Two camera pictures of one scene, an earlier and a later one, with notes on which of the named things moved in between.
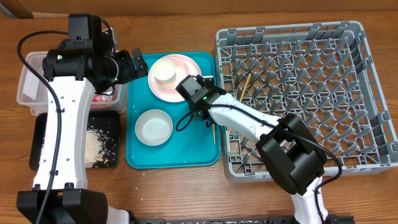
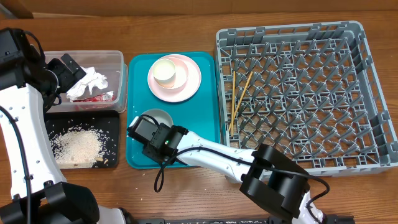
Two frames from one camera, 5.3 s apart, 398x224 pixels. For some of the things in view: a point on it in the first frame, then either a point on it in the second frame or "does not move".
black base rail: [234, 219] does not move
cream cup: [164, 71] does not move
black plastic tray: [106, 122] does not move
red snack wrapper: [102, 98] does not move
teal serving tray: [152, 139] does not move
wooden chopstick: [214, 133] -> [233, 103]
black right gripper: [198, 116] -> [152, 151]
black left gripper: [129, 73] -> [68, 78]
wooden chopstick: [243, 92] does not move
